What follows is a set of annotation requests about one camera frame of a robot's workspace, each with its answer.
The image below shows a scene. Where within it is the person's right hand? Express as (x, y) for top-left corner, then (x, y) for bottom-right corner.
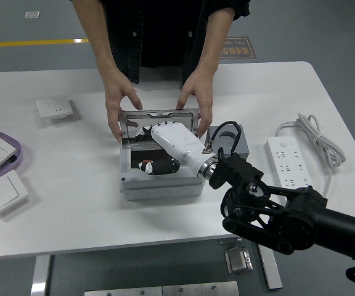
(105, 78), (144, 143)

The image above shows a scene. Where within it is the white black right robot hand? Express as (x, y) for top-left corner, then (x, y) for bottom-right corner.
(133, 121), (214, 177)

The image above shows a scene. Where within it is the person's left hand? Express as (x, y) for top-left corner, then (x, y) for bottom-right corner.
(176, 70), (217, 139)

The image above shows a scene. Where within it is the grey enclosure box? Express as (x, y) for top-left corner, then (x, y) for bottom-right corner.
(118, 107), (206, 201)

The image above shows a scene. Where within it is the grey cube with round hole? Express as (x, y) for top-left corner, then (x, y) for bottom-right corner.
(205, 124), (251, 164)

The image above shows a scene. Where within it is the metal floor socket box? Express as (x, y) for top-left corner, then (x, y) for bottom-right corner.
(224, 246), (255, 274)

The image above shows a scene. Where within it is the brown floor sign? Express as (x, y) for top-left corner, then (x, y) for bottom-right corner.
(219, 36), (258, 59)

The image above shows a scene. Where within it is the person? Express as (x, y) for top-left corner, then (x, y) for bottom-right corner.
(102, 0), (251, 86)

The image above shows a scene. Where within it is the yellow floor tape line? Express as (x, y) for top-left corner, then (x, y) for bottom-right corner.
(0, 38), (89, 49)

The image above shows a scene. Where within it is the white power strip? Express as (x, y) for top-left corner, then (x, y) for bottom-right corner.
(264, 136), (312, 189)

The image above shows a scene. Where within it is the purple tray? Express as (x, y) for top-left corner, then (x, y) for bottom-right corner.
(0, 131), (24, 187)

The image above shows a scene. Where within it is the white table leg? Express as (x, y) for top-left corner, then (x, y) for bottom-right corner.
(257, 245), (283, 290)
(30, 255), (52, 296)

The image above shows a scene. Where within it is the white wall socket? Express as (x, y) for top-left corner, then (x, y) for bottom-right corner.
(36, 98), (74, 120)

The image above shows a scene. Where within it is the metal bracket under table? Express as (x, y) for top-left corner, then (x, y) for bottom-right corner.
(218, 236), (243, 246)

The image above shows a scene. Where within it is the white power cord with plug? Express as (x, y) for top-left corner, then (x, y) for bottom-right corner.
(275, 112), (347, 198)

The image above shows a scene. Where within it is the grey metal base plate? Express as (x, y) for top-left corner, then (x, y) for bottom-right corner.
(84, 286), (163, 296)
(161, 281), (240, 296)

